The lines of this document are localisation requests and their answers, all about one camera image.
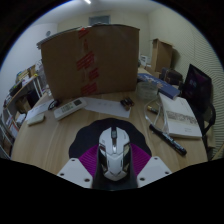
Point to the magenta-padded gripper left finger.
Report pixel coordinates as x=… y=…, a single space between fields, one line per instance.
x=74 y=171

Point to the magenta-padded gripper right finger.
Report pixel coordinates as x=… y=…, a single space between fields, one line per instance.
x=153 y=170

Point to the white gaming computer mouse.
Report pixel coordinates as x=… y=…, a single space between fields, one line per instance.
x=114 y=155

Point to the black scalloped mouse pad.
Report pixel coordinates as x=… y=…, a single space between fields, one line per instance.
x=86 y=133

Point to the black marker pen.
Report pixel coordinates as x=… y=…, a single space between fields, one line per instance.
x=168 y=139

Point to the white book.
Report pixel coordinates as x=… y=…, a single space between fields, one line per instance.
x=180 y=116

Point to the white remote control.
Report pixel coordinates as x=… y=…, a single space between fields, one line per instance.
x=70 y=109

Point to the black office chair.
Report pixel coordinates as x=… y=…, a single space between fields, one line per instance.
x=208 y=126

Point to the small black round object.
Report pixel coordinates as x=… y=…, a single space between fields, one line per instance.
x=53 y=104

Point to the white paper sheet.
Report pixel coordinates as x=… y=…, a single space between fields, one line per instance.
x=38 y=108
x=105 y=107

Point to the small brown battery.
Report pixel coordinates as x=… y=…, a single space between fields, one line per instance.
x=130 y=101
x=124 y=104

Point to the clear plastic container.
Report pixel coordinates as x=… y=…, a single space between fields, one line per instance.
x=146 y=90

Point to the blue book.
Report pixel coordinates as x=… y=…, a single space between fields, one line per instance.
x=166 y=89

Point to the cluttered wooden side desk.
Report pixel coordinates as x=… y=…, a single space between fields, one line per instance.
x=23 y=85

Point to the large brown cardboard box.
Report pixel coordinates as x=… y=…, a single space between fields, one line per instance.
x=66 y=63

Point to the small brown cardboard box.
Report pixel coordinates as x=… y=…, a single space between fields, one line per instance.
x=162 y=55

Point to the ceiling tube light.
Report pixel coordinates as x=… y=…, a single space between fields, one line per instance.
x=87 y=1

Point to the round wall clock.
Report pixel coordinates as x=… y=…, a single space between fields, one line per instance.
x=48 y=33

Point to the wall air vent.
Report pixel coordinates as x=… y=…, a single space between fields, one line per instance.
x=99 y=20

